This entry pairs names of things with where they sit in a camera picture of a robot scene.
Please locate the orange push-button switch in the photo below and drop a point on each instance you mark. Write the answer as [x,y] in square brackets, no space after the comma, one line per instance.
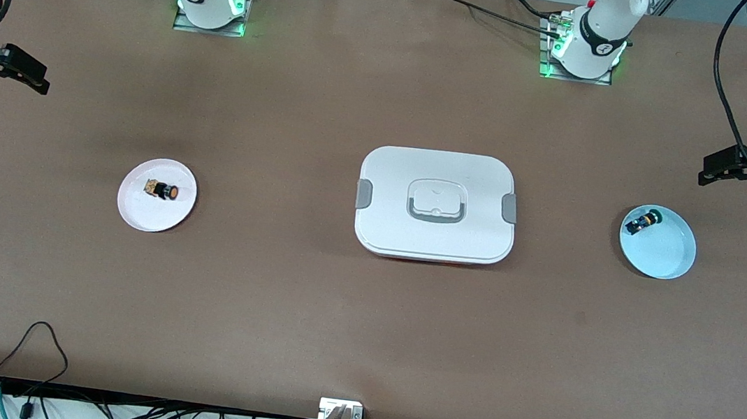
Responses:
[168,192]

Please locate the light blue plate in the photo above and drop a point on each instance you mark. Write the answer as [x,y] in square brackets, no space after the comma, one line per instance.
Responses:
[664,250]

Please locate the pink plate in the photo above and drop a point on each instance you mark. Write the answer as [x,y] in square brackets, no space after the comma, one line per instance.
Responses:
[155,216]

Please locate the white lidded container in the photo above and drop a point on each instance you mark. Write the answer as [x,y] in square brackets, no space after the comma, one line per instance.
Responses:
[433,237]

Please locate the small white block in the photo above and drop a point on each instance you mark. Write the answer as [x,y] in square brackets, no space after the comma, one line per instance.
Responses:
[331,407]

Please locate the green push-button switch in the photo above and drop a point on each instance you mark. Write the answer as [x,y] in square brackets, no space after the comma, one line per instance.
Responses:
[640,224]

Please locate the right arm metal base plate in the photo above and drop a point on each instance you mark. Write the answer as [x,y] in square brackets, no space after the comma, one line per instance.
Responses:
[183,25]

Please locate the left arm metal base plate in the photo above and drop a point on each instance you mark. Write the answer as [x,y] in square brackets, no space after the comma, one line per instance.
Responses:
[544,73]

